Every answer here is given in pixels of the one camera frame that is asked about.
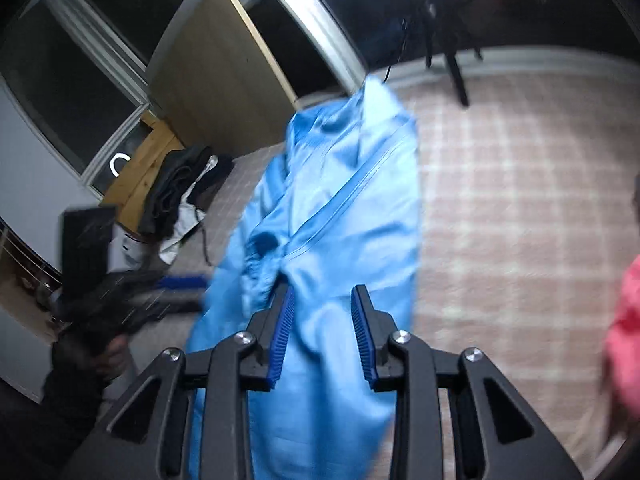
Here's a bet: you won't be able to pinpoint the plaid woven mat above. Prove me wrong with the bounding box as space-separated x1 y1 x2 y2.
160 72 640 471

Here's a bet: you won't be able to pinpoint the white garment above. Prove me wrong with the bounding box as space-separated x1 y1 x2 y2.
120 157 221 266

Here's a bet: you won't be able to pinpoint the blue jacket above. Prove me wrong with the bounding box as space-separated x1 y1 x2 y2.
185 75 421 480

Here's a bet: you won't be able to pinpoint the person's left hand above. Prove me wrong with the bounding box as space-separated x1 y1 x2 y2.
97 334 132 381

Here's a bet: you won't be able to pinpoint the black light stand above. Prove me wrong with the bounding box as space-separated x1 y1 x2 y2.
400 0 483 108

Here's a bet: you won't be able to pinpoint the pink garment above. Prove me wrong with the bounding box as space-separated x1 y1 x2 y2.
602 255 640 411

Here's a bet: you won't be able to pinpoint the person's left forearm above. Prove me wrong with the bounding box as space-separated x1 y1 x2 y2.
0 345 121 461

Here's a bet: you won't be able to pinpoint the white framed window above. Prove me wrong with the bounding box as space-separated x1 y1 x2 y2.
0 0 381 201

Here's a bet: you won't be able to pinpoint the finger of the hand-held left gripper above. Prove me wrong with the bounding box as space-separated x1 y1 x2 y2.
160 272 208 292
155 295 203 316

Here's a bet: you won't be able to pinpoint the pine wooden board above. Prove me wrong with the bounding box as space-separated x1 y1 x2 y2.
100 112 186 231

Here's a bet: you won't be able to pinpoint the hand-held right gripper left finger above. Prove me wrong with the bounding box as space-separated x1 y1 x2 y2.
92 282 297 480

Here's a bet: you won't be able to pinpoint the large light wooden board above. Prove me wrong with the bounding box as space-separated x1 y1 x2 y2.
147 0 298 153

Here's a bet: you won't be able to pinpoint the folded black clothes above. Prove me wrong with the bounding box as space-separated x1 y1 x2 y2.
137 145 233 236

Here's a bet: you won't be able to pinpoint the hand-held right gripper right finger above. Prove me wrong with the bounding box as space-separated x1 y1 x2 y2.
350 285 583 480

